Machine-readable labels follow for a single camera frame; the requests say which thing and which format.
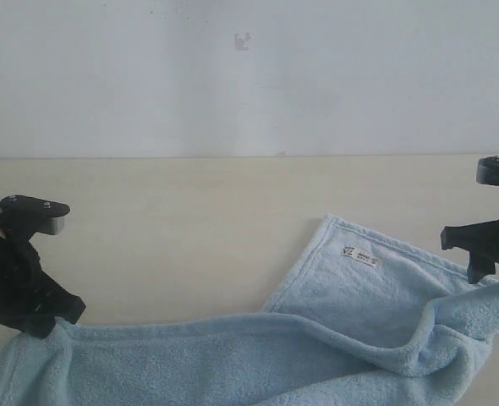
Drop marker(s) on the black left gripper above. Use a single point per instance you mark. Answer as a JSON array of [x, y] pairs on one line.
[[25, 300]]

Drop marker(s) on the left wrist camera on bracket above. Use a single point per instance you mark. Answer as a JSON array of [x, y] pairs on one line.
[[22, 216]]

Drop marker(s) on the light blue fluffy towel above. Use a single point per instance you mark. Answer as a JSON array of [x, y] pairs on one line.
[[360, 319]]

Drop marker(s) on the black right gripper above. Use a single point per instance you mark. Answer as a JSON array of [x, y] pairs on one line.
[[481, 241]]

